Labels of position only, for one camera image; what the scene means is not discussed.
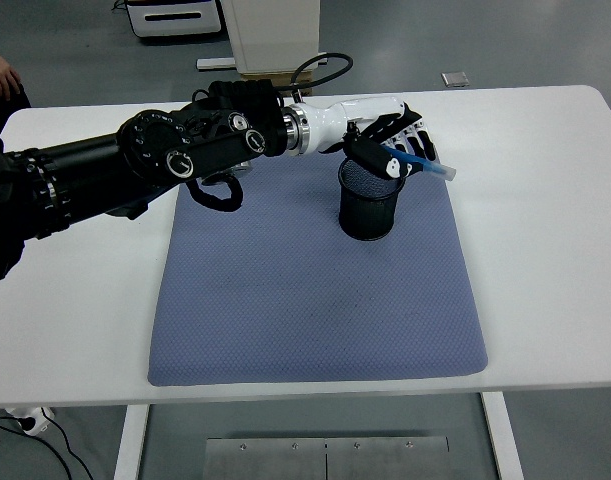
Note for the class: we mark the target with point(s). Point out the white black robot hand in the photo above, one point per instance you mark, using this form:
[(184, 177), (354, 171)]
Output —
[(355, 114)]

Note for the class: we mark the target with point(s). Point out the blue marker with clear cap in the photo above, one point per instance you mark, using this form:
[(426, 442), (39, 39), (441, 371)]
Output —
[(435, 169)]

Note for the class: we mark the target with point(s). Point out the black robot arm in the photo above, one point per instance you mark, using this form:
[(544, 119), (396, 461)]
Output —
[(135, 155)]

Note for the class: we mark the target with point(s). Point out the black mesh pen holder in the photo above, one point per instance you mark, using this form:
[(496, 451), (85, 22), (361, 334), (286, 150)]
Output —
[(365, 220)]

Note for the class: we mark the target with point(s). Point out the person's hand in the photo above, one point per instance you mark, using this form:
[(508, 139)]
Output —
[(2, 75)]

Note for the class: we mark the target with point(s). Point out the brown cardboard box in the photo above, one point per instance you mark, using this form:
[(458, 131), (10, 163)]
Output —
[(280, 77)]

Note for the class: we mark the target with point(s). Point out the small grey floor plate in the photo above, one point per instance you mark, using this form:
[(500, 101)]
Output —
[(454, 80)]

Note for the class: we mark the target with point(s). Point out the tall white cabinet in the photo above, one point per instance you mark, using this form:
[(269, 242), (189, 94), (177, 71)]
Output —
[(275, 35)]

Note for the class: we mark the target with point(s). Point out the white base bar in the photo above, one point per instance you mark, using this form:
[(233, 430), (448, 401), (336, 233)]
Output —
[(212, 63)]

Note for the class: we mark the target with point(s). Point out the blue-grey textured mat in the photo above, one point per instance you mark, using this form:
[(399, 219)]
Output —
[(310, 300)]

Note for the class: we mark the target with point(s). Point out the white box with black slot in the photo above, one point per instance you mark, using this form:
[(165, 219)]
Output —
[(175, 22)]

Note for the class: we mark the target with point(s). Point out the person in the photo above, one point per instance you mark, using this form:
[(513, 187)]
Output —
[(10, 107)]

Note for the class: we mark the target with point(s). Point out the white table leg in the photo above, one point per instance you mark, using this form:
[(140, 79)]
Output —
[(502, 440), (130, 445)]

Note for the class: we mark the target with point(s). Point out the white power strip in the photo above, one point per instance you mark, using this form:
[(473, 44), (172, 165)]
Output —
[(35, 417)]

